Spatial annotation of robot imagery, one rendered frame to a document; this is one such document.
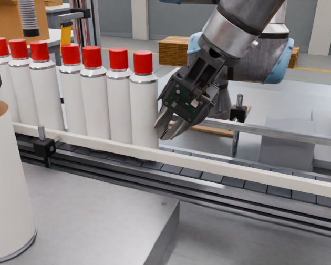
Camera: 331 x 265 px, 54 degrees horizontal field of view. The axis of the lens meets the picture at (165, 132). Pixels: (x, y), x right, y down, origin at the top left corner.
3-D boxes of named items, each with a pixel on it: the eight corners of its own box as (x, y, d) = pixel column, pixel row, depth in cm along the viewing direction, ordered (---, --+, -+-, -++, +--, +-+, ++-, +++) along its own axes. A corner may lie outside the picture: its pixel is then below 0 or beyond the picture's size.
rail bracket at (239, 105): (219, 180, 66) (226, 104, 59) (227, 162, 72) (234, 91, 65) (235, 183, 65) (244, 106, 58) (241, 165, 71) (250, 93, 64)
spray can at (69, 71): (64, 141, 70) (49, 44, 61) (84, 133, 74) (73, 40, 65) (79, 149, 67) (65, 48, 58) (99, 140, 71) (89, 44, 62)
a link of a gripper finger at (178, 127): (151, 150, 58) (176, 112, 53) (163, 135, 63) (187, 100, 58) (165, 160, 58) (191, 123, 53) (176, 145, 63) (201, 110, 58)
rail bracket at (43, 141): (40, 182, 65) (29, 128, 60) (50, 174, 68) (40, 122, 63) (53, 185, 64) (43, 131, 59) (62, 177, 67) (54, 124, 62)
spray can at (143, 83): (129, 160, 63) (123, 54, 54) (137, 148, 68) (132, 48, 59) (155, 163, 62) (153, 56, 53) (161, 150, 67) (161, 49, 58)
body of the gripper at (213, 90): (153, 102, 52) (191, 37, 45) (171, 86, 59) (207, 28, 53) (192, 130, 52) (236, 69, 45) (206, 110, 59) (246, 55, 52)
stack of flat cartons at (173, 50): (157, 64, 470) (157, 42, 456) (169, 55, 515) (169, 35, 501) (202, 68, 451) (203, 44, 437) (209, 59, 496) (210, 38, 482)
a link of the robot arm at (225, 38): (222, 3, 50) (266, 33, 50) (206, 29, 53) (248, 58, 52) (210, 8, 44) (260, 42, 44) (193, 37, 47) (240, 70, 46)
